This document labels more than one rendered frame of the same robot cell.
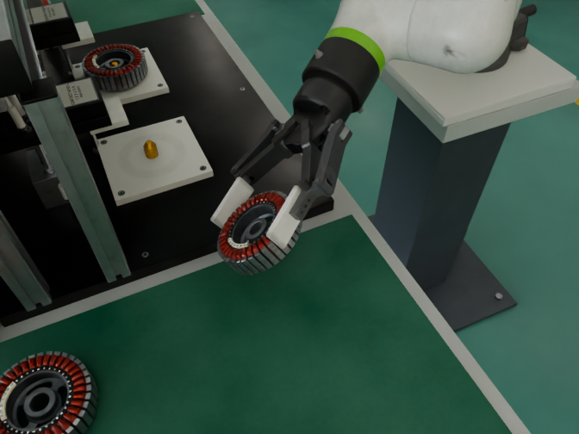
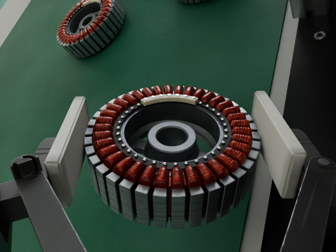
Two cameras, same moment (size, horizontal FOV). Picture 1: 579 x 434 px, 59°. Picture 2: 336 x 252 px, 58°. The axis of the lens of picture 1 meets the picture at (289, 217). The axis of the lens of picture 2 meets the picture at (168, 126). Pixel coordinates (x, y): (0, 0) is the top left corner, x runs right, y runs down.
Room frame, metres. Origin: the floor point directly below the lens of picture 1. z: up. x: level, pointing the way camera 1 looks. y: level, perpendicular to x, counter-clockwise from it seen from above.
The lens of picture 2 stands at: (0.54, 0.02, 0.99)
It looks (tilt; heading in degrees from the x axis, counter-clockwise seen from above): 48 degrees down; 170
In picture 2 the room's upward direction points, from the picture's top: 44 degrees counter-clockwise
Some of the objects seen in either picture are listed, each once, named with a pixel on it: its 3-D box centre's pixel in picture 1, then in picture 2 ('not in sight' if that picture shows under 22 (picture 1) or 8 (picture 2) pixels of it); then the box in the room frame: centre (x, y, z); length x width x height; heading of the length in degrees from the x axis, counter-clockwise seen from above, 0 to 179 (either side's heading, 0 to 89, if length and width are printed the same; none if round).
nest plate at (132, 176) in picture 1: (152, 158); not in sight; (0.60, 0.22, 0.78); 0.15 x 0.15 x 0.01; 25
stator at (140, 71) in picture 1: (115, 66); not in sight; (0.82, 0.32, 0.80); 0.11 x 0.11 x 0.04
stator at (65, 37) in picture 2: not in sight; (90, 24); (0.07, 0.13, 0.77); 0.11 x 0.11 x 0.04
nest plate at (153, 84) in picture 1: (118, 78); not in sight; (0.82, 0.32, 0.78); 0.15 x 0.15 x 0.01; 25
